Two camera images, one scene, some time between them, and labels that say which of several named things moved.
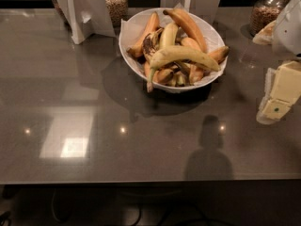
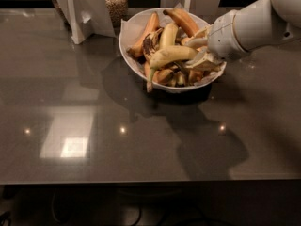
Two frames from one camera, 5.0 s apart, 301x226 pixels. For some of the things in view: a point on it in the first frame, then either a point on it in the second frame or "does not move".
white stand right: x=198 y=0 does not move
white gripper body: x=289 y=32 → x=221 y=39
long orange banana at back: x=184 y=20 does not move
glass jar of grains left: x=117 y=2 does not move
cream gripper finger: x=272 y=111 → x=203 y=55
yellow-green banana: x=175 y=55 does not move
